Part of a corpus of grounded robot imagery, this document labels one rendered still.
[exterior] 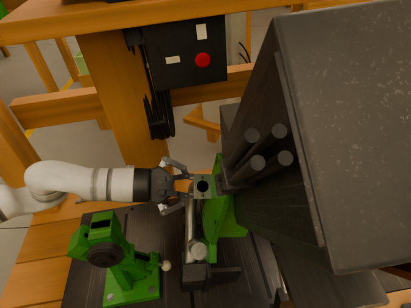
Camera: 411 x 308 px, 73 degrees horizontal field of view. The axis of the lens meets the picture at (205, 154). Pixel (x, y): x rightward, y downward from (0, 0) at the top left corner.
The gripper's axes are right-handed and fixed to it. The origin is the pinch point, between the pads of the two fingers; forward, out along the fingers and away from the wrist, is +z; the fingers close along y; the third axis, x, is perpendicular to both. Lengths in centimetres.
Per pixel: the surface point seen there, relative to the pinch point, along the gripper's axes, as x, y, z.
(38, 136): 263, 39, -121
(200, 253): -0.6, -15.0, 1.0
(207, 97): 22.7, 27.4, 7.2
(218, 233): -6.0, -9.5, 3.7
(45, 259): 36, -25, -41
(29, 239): 43, -21, -49
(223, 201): -12.4, -2.4, 2.7
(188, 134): 206, 41, 31
